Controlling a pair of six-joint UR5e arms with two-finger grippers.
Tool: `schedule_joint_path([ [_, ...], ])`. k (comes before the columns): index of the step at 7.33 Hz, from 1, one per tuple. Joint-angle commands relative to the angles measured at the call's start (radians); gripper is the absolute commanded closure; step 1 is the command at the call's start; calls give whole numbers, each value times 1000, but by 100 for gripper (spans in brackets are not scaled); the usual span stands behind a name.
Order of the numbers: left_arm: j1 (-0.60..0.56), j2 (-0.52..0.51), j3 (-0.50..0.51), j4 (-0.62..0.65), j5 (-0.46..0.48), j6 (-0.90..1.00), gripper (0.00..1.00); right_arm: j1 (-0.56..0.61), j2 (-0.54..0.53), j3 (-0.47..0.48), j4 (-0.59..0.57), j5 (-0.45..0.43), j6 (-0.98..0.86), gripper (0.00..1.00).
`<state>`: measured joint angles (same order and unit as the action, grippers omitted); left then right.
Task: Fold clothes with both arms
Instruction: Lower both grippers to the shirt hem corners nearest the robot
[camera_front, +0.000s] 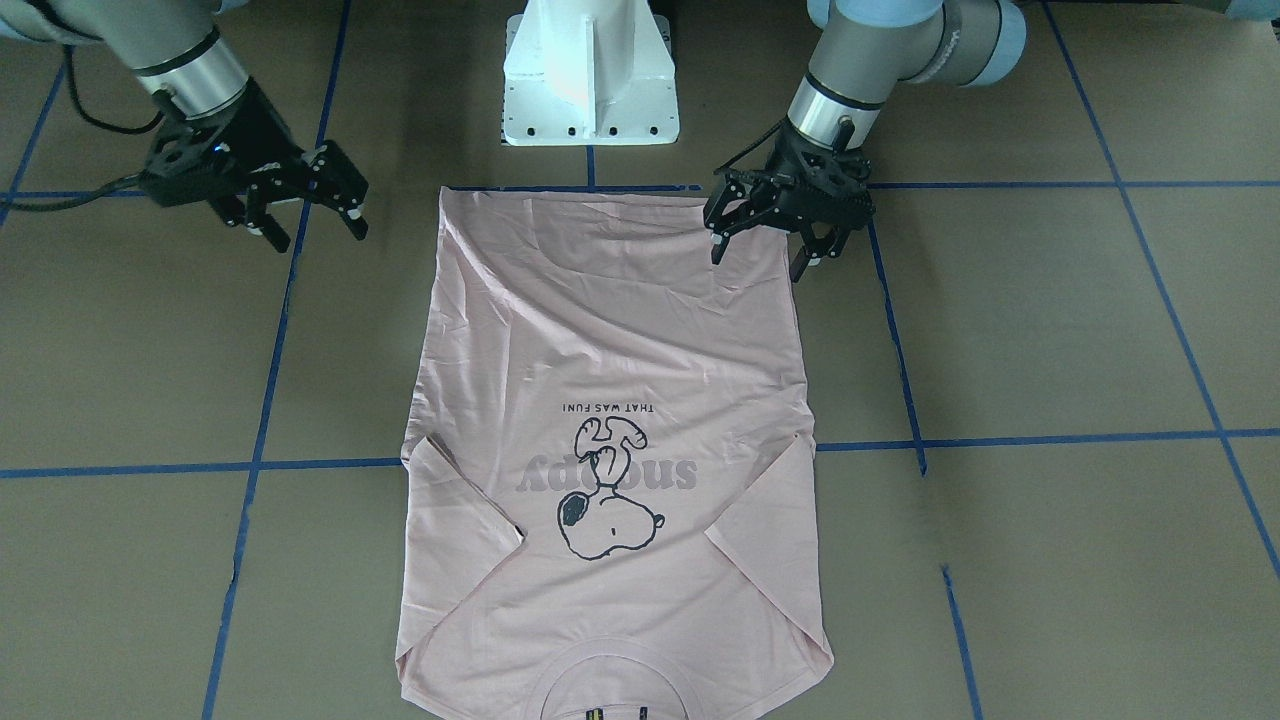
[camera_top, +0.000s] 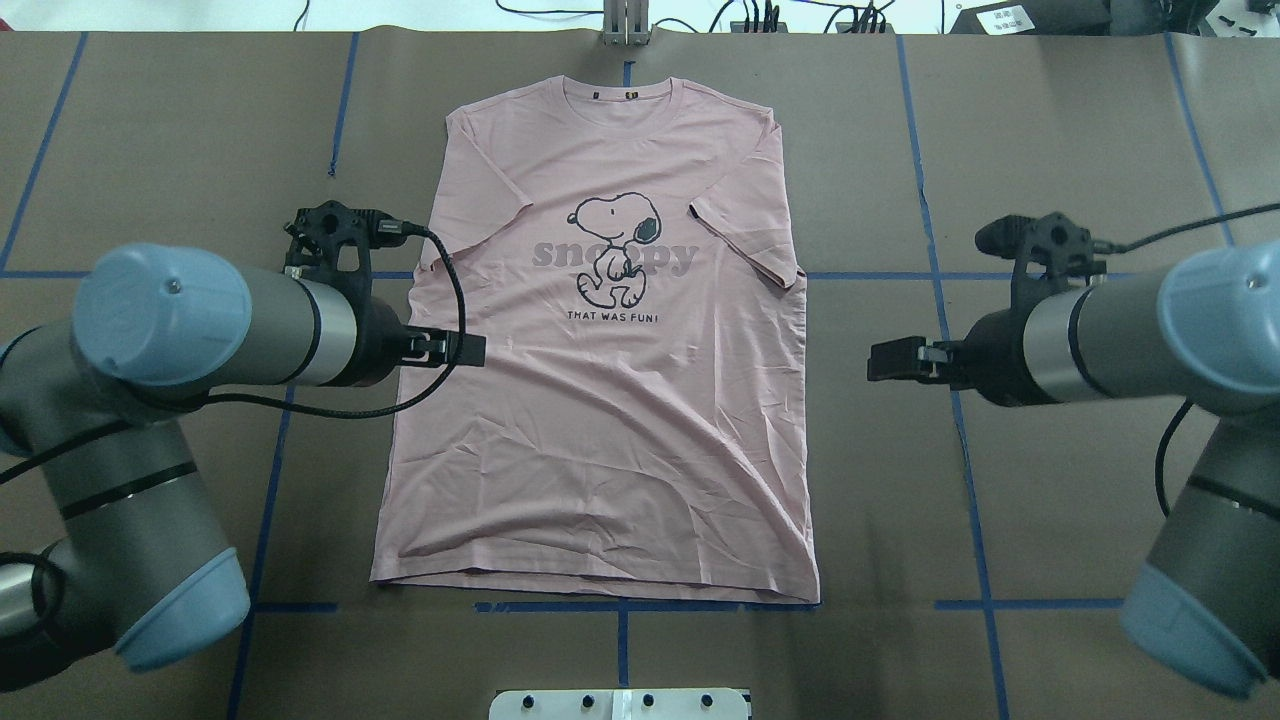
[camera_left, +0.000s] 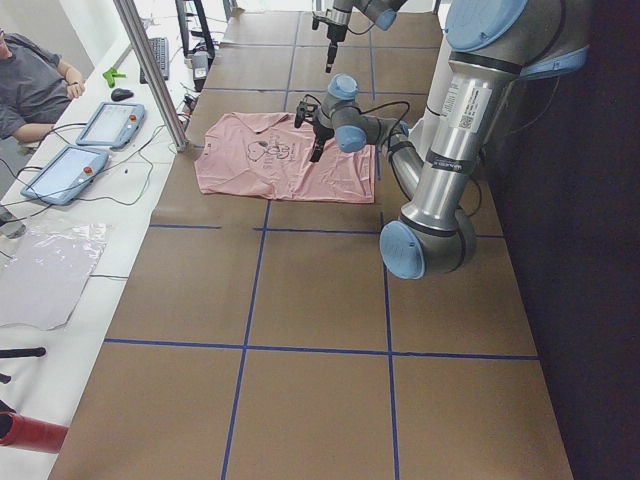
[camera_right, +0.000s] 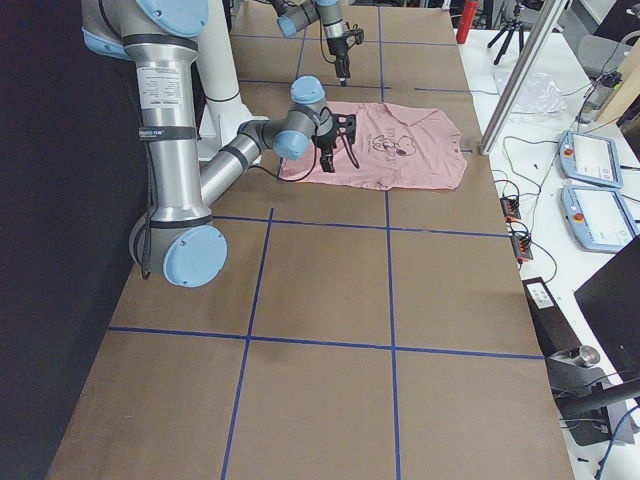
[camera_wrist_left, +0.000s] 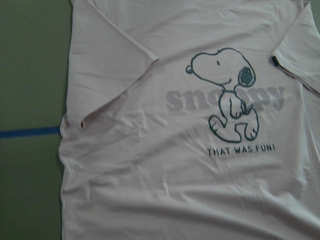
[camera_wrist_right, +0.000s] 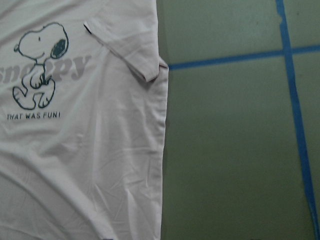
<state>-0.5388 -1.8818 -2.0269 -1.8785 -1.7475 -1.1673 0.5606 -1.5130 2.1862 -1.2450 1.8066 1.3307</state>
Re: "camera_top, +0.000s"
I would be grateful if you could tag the black USB hub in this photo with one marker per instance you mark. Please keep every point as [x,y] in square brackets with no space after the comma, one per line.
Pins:
[846,19]
[755,18]

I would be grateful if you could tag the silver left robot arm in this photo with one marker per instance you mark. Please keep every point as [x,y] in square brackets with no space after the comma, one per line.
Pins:
[94,401]

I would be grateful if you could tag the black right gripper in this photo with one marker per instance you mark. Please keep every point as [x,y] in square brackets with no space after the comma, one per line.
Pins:
[996,350]

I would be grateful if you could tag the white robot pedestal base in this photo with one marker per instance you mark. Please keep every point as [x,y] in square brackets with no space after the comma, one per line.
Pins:
[624,703]

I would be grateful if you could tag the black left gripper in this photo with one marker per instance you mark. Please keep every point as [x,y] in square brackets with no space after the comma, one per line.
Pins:
[379,341]

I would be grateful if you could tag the black box with label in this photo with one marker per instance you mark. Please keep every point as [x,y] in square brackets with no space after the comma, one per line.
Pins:
[1047,18]

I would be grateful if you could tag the aluminium frame post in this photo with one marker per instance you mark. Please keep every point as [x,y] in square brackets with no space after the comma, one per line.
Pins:
[626,23]

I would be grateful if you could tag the pink Snoopy t-shirt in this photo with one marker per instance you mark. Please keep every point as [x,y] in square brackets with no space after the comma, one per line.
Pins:
[638,428]

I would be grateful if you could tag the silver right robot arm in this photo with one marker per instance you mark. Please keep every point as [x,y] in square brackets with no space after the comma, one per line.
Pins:
[1203,331]

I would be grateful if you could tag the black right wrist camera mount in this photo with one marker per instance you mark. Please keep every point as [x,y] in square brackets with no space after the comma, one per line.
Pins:
[1051,255]

